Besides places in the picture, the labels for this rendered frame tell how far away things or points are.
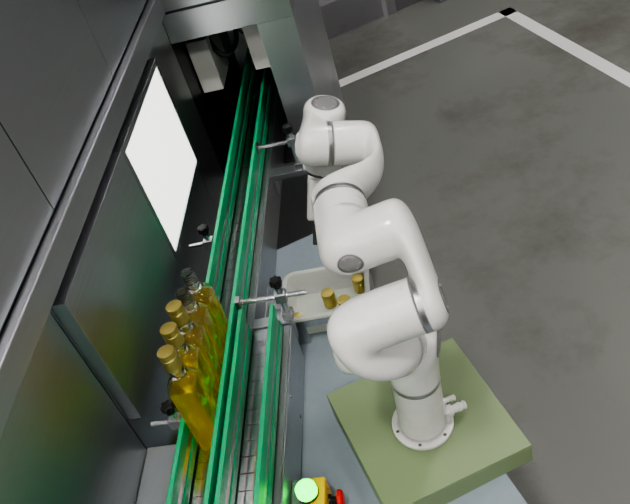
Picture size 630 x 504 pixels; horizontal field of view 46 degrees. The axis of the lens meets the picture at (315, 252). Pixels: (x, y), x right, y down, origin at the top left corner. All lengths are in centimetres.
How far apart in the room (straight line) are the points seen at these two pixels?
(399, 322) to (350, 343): 7
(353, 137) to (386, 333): 37
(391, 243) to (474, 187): 240
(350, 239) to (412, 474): 63
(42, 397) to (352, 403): 65
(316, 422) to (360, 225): 77
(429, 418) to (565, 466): 104
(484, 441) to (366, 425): 24
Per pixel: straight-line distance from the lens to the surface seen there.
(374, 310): 103
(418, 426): 150
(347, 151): 125
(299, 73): 232
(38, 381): 132
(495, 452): 154
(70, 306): 138
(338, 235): 104
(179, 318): 149
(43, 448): 132
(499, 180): 344
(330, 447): 167
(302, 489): 151
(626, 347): 274
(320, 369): 181
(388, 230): 103
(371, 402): 162
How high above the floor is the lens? 211
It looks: 40 degrees down
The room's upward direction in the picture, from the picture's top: 19 degrees counter-clockwise
